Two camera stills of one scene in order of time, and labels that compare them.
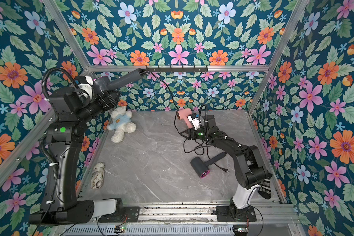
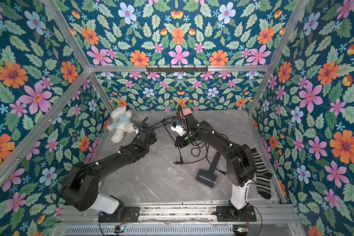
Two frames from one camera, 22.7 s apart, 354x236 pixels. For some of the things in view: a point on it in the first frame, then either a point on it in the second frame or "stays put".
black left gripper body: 99,106 -> 152,139
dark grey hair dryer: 102,84 -> 165,121
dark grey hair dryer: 201,167 -> 209,178
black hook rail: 169,70 stays put
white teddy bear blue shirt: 121,122 stays put
